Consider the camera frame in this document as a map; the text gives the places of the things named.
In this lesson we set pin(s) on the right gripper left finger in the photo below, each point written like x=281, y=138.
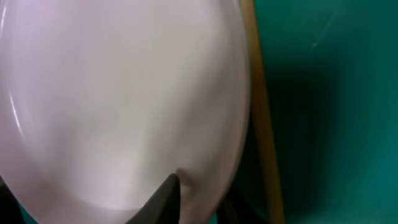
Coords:
x=10, y=212

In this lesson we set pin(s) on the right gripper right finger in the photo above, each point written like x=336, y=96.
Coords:
x=163, y=207

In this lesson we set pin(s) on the wooden chopstick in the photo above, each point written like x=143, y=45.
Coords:
x=261, y=116

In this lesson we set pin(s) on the large white plate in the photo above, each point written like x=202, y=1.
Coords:
x=102, y=100

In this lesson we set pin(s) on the teal serving tray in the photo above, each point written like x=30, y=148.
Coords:
x=331, y=79

